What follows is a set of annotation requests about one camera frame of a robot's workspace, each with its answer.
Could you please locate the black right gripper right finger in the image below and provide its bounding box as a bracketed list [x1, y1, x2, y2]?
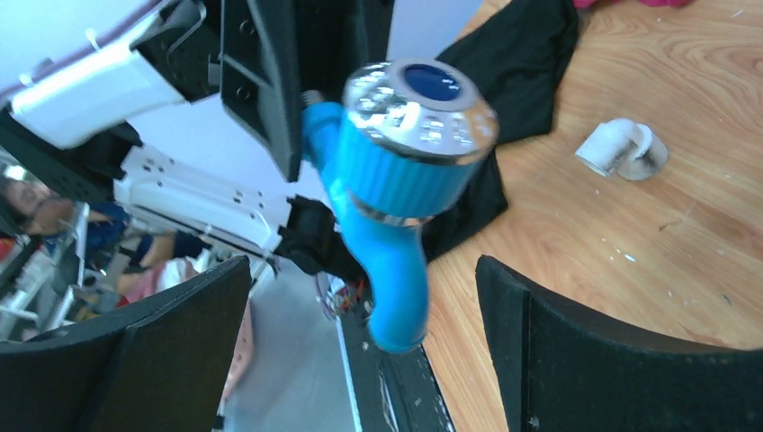
[475, 256, 762, 431]

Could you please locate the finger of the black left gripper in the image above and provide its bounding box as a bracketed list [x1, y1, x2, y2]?
[220, 0, 302, 183]

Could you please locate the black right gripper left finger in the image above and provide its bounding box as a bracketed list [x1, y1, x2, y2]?
[1, 256, 251, 432]

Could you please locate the blue water faucet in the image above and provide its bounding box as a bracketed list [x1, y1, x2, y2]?
[302, 58, 498, 354]

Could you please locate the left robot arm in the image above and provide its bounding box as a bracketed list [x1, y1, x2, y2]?
[1, 1, 392, 281]

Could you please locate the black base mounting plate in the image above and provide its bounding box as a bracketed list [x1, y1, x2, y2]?
[324, 277, 455, 432]

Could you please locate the black cloth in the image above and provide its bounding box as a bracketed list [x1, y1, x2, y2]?
[422, 0, 579, 261]

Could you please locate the magenta cloth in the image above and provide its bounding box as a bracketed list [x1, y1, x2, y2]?
[571, 0, 696, 10]

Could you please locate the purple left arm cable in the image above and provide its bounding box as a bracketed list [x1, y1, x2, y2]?
[0, 0, 174, 103]

